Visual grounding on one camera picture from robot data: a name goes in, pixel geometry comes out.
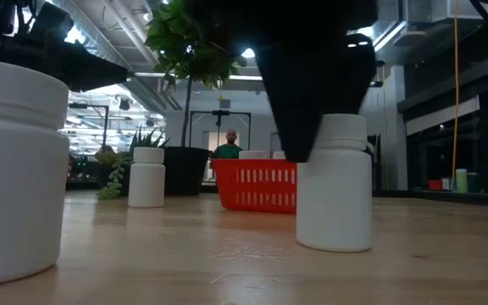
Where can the white plastic pill bottle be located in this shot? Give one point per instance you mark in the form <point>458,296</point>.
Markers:
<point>254,154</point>
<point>15,169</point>
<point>146,182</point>
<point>335,199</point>

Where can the black tripod stand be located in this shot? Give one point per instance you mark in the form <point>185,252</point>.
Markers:
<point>218,127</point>

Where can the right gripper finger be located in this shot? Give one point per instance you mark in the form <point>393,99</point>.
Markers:
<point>299,110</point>
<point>362,76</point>

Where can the small potted succulent plant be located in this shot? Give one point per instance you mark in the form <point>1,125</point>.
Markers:
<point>114,178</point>

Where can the dark cylindrical container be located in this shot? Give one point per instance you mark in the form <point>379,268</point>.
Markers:
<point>473,183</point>

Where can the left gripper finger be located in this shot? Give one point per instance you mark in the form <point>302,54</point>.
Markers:
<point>95,75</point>

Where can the light green cylindrical container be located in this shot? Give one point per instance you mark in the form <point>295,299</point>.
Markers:
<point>461,181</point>

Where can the black rectangular rack frame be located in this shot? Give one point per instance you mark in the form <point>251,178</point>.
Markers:
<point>199,112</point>

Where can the person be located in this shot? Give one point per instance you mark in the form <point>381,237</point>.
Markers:
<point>228,151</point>

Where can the small white box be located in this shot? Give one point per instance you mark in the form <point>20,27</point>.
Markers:
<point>445,184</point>

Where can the small red box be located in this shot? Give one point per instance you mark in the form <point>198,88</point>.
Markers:
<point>434,185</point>

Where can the red plastic mesh basket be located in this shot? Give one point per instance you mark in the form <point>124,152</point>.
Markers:
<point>252,186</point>

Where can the tall green leafy potted plant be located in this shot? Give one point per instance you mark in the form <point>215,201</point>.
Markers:
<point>186,169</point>

